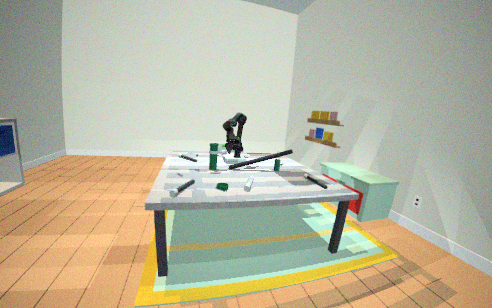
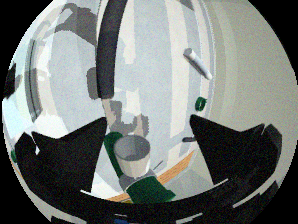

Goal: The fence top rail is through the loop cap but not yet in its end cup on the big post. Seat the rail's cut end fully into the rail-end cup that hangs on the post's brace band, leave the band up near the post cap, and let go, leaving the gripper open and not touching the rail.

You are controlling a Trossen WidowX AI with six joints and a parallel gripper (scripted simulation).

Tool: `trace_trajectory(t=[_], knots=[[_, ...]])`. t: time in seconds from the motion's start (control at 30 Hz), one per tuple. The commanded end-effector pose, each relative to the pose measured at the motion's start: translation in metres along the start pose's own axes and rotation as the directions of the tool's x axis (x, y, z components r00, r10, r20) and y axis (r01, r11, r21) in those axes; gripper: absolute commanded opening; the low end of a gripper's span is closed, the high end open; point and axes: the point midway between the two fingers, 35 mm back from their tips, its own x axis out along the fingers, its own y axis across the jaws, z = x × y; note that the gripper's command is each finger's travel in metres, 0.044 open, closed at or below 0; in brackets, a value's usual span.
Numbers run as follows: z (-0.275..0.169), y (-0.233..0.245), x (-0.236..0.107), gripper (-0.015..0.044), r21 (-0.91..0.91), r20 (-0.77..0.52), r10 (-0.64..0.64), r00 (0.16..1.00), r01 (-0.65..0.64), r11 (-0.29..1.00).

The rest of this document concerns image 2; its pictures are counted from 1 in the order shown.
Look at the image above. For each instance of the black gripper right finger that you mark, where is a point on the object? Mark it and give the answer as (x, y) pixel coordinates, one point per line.
(221, 146)

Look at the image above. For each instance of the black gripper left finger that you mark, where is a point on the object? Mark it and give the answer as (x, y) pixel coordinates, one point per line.
(77, 153)

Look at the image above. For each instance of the white cylindrical tube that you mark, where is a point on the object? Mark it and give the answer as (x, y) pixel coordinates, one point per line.
(197, 61)

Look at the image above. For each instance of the dark grey rod with white tip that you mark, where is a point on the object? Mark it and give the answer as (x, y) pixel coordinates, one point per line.
(189, 139)

